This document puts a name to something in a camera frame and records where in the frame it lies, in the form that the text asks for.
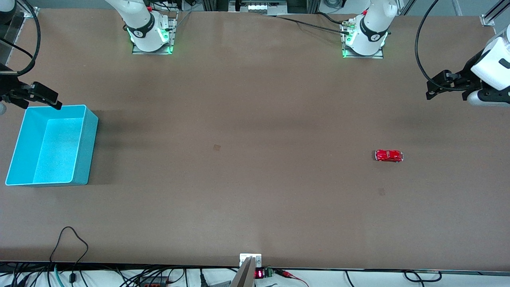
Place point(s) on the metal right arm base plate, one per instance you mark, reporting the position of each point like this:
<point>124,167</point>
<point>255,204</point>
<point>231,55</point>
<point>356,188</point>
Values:
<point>139,52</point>

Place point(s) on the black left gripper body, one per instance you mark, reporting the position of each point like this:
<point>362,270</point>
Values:
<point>468,75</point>

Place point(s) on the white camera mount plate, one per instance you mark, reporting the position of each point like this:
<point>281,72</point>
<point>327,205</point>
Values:
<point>257,258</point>

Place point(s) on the black power strip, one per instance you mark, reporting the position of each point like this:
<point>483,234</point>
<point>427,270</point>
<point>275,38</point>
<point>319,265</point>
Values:
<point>153,282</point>

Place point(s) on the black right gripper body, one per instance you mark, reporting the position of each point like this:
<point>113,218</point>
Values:
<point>8,87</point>

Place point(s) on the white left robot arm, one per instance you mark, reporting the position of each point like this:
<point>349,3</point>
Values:
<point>372,28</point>

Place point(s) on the blue plastic box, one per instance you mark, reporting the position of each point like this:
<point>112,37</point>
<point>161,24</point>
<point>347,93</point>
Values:
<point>55,147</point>

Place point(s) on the white lit device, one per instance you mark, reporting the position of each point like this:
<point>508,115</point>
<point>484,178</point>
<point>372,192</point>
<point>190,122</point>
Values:
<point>261,6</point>

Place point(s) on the grey aluminium camera bar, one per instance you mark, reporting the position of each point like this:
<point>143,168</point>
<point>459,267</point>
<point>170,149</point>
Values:
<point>245,275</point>

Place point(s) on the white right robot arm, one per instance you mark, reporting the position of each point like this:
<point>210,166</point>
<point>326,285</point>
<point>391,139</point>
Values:
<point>143,24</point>

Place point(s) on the red beetle toy car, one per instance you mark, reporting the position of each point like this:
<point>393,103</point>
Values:
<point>388,156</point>

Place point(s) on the aluminium frame profile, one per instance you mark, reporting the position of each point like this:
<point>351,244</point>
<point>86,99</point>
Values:
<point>494,14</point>

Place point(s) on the red LED display module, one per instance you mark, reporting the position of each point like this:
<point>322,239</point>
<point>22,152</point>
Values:
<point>259,274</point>

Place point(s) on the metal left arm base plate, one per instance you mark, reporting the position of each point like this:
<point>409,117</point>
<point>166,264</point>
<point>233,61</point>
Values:
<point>378,56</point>

